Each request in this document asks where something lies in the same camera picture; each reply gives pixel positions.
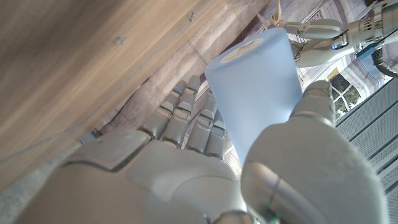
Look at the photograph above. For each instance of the translucent blue plastic cup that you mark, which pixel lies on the translucent blue plastic cup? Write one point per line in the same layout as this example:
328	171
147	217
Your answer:
255	93

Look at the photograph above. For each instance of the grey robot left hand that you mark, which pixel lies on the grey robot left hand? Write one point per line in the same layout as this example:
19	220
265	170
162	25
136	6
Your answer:
320	51

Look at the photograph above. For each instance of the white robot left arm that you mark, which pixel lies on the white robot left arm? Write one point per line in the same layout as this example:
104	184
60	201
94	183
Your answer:
390	18

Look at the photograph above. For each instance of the grey perforated panel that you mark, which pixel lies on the grey perforated panel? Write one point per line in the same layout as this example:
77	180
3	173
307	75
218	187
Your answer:
370	133

